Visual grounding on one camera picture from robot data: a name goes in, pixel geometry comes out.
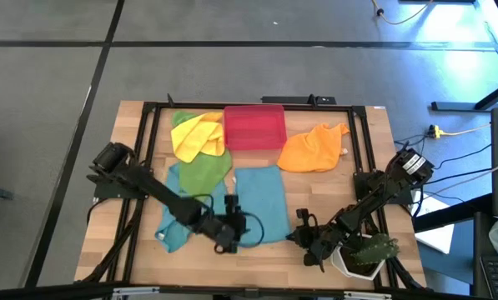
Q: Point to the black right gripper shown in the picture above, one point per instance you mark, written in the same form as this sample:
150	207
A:
321	239

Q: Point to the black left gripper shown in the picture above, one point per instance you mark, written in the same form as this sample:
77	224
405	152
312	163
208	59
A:
219	227

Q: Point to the blue microfiber towel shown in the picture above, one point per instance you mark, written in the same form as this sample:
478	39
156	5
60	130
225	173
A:
261	196
173	233

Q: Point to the orange microfiber towel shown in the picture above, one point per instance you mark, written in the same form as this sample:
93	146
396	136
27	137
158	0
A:
311	150

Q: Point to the yellow microfiber towel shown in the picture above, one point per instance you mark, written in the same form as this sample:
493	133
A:
196	137

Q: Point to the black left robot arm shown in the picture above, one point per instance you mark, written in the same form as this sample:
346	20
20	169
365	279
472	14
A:
161	196

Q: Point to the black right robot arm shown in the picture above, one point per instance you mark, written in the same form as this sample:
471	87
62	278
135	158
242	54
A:
382	196

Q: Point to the green microfiber towel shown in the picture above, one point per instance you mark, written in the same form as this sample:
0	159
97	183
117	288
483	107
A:
202	175

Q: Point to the red plastic basket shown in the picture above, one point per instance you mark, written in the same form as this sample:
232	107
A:
255	127

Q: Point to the white hexagonal plant pot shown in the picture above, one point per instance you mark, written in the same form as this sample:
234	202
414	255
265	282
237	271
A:
344	270

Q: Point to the green cactus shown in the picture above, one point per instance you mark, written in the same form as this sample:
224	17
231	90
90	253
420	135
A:
378	250

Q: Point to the white paper sheet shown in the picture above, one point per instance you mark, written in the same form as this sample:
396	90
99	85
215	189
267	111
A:
436	233

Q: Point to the yellow power plug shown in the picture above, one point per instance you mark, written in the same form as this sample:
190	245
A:
435	131

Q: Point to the black desk leg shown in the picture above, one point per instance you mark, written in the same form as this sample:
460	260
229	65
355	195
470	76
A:
453	106

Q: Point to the silver frame bracket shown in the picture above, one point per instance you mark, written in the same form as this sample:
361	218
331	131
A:
367	296
136	291

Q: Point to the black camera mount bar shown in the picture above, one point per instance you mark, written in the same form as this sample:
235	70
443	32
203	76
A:
298	100

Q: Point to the black aluminium table frame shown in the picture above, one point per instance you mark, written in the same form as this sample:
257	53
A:
149	106

